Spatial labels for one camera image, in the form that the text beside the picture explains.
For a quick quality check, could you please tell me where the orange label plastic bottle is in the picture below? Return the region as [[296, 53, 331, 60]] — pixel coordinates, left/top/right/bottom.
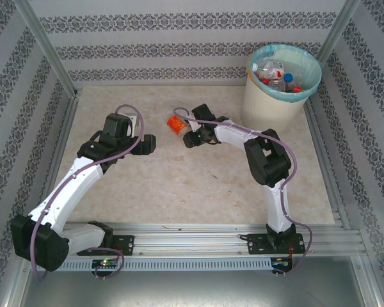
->
[[166, 114, 193, 136]]

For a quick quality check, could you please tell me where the cream plastic waste bin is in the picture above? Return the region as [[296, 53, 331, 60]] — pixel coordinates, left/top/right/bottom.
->
[[241, 43, 323, 132]]

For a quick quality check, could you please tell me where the light blue bin liner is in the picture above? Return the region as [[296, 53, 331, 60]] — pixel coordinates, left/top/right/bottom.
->
[[249, 43, 323, 105]]

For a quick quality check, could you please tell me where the small green circuit board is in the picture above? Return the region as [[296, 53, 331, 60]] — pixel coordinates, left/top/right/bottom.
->
[[91, 258, 121, 270], [270, 256, 294, 269]]

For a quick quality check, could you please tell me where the grey metal base sheet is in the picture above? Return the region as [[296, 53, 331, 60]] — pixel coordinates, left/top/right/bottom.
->
[[6, 255, 381, 307]]

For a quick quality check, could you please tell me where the purple cable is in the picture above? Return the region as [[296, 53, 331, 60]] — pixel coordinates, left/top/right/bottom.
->
[[172, 107, 315, 279], [30, 104, 145, 282]]

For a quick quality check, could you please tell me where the aluminium side rail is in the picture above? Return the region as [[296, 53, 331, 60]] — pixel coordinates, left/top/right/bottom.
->
[[30, 89, 83, 233], [302, 94, 355, 231]]

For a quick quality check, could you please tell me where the aluminium front rail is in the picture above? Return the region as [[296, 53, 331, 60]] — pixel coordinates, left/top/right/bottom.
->
[[17, 223, 371, 258]]

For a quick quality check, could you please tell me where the aluminium frame post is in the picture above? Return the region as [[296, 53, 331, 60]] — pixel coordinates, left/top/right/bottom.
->
[[12, 0, 79, 97], [316, 0, 362, 65]]

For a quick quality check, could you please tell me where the white slotted cable duct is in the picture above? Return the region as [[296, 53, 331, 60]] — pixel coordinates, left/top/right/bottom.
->
[[30, 258, 273, 272]]

